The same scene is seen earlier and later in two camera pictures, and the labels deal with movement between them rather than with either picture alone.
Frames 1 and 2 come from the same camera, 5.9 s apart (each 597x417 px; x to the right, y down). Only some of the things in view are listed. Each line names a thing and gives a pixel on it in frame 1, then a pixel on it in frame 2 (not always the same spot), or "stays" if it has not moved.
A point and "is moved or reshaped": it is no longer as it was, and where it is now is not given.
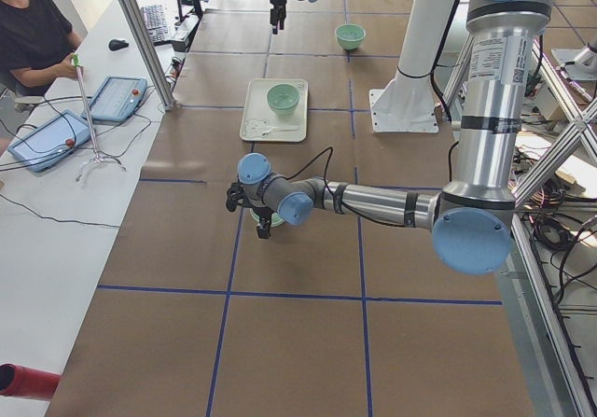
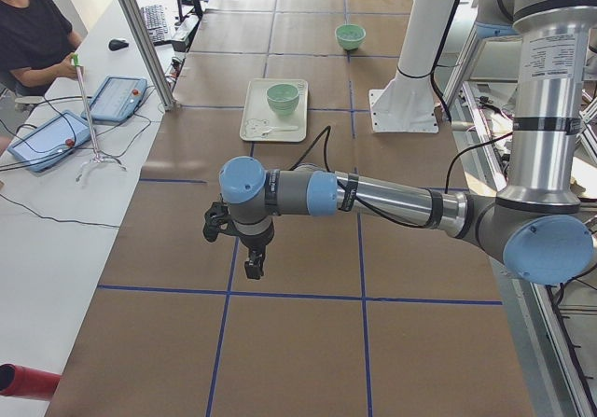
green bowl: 275,218 is moved or reshaped
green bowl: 283,98 stays
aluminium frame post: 135,17 stays
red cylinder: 18,381 stays
